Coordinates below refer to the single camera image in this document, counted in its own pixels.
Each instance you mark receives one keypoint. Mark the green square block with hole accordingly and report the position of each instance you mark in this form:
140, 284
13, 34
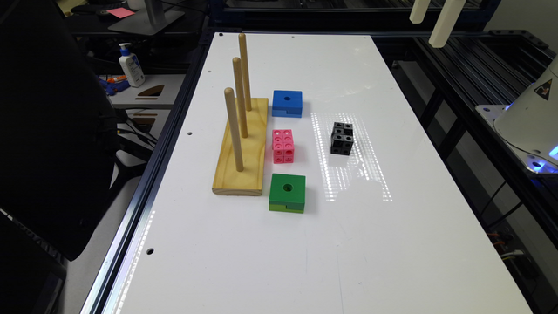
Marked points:
287, 193

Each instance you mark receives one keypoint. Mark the rear wooden peg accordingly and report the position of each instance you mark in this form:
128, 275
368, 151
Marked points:
245, 71

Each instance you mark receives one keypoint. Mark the pink interlocking cube block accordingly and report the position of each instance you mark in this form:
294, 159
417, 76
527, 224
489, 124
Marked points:
283, 146

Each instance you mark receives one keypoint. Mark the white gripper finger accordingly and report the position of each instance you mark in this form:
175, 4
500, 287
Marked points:
419, 9
445, 23

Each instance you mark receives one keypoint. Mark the front wooden peg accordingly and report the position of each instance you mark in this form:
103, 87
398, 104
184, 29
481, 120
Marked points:
234, 128

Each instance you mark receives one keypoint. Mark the blue square block with hole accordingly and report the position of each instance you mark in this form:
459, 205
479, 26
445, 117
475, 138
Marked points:
287, 104

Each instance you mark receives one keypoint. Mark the white lotion pump bottle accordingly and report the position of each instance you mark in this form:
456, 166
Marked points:
131, 66

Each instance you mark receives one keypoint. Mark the pink sticky note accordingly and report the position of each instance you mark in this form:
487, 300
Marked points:
121, 12

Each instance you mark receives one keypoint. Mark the black interlocking cube block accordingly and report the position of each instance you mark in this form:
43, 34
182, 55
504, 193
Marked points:
341, 140

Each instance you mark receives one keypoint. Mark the wooden peg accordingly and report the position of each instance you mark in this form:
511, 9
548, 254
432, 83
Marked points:
234, 128
245, 71
240, 99

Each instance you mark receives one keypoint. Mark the blue glue gun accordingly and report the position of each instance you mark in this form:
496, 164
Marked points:
112, 88

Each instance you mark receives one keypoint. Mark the silver monitor stand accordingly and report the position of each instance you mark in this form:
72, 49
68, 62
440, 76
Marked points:
148, 21

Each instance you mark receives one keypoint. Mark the middle wooden peg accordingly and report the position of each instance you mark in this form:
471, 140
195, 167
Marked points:
240, 99

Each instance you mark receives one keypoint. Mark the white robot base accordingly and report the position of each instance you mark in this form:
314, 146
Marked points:
528, 126

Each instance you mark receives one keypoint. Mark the wooden peg board base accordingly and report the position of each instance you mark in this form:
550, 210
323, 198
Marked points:
227, 180

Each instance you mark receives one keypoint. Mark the black office chair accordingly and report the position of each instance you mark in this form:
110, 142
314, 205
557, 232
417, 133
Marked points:
58, 129

